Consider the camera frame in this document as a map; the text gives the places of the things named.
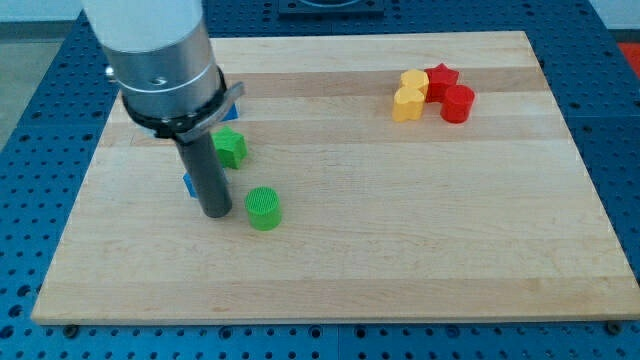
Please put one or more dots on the wooden board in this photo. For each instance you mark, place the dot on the wooden board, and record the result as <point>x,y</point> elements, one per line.
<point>491,220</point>

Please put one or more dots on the red star block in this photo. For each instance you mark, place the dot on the red star block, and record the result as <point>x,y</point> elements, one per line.
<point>440,77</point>

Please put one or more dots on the green star block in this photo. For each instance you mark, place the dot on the green star block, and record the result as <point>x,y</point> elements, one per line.
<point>230,147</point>

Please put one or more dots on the red cylinder block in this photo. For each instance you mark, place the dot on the red cylinder block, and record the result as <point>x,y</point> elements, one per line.
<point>457,103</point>

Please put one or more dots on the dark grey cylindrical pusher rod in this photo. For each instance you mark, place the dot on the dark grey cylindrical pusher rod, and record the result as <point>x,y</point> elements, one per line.
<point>207,175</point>

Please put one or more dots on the blue cube block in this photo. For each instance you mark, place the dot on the blue cube block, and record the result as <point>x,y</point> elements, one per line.
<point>189,186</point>

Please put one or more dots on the green cylinder block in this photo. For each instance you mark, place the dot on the green cylinder block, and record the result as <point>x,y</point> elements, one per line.
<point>262,205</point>

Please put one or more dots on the blue triangle block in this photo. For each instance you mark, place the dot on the blue triangle block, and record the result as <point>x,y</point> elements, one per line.
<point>232,114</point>

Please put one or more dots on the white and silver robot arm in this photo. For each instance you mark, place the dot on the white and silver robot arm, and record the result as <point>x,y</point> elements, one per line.
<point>161,57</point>

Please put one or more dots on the yellow heart block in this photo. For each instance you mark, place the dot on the yellow heart block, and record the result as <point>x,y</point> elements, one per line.
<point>408,104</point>

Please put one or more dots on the yellow hexagon block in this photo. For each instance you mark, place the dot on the yellow hexagon block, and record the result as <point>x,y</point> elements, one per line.
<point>416,79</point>

